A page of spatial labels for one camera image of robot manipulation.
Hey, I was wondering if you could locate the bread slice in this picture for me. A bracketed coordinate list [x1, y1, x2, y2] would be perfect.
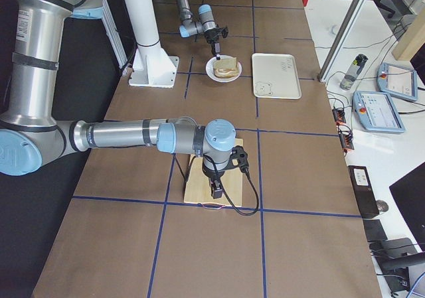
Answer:
[212, 57, 239, 78]

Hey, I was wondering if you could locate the cream bear serving tray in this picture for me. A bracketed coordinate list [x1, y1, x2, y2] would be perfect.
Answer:
[252, 53, 301, 100]

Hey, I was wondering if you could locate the aluminium frame post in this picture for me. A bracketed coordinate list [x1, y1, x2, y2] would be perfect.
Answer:
[317, 0, 367, 82]

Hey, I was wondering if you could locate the orange black connector strip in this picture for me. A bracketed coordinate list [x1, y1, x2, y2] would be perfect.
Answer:
[332, 108, 355, 153]

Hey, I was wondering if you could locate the bamboo cutting board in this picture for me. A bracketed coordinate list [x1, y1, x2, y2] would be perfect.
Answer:
[183, 157, 243, 207]

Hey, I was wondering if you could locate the far teach pendant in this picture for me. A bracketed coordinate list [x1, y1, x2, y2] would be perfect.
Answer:
[377, 62, 418, 102]

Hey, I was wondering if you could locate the clear water bottle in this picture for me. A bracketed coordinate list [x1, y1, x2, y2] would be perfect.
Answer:
[339, 54, 368, 90]

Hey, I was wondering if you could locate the black power brick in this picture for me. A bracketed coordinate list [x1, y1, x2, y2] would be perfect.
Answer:
[347, 165, 379, 219]

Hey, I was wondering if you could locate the metal board handle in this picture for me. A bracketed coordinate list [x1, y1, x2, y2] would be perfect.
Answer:
[199, 203, 226, 210]

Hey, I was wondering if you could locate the black monitor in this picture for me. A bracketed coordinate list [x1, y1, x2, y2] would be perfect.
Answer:
[390, 164, 424, 249]

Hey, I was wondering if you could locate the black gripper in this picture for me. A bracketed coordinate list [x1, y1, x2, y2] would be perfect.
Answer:
[205, 28, 221, 60]
[202, 155, 226, 198]

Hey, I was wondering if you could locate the teach pendant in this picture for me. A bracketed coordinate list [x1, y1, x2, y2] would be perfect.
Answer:
[377, 62, 418, 102]
[352, 91, 406, 133]

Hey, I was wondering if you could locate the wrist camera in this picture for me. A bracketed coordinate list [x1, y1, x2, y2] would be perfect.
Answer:
[218, 27, 228, 38]
[226, 145, 249, 173]

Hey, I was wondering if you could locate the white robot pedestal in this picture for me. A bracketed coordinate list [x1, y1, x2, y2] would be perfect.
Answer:
[124, 0, 179, 88]

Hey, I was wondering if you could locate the near teach pendant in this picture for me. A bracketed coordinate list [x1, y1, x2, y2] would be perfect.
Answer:
[352, 91, 406, 133]

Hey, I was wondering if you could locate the black camera cable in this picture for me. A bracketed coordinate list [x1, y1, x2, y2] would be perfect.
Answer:
[212, 167, 260, 216]

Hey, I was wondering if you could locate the white round plate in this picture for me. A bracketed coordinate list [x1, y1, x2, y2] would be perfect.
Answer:
[205, 57, 242, 83]

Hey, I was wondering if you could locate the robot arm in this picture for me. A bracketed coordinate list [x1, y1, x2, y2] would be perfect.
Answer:
[176, 0, 228, 60]
[1, 18, 183, 204]

